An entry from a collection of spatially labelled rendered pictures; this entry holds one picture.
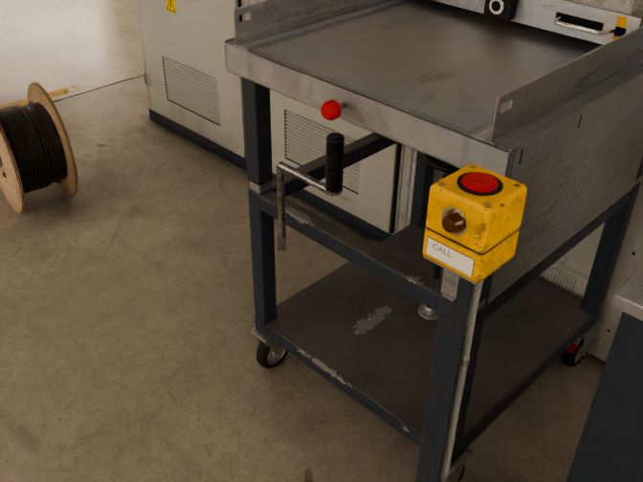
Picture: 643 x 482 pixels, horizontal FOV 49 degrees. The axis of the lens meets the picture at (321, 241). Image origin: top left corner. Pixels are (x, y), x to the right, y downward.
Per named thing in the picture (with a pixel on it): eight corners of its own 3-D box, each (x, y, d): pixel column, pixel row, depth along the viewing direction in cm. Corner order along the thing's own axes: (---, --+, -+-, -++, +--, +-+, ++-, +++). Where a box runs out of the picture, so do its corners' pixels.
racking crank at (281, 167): (272, 249, 141) (268, 111, 124) (283, 242, 143) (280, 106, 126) (331, 285, 131) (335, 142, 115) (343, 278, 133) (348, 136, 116)
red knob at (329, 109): (332, 124, 112) (332, 105, 110) (318, 119, 114) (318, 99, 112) (351, 117, 115) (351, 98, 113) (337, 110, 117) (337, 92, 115)
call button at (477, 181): (483, 205, 75) (485, 192, 75) (453, 191, 78) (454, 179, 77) (503, 192, 78) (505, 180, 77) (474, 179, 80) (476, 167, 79)
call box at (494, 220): (476, 287, 78) (489, 209, 72) (419, 257, 83) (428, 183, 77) (515, 258, 83) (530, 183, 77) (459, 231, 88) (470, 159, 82)
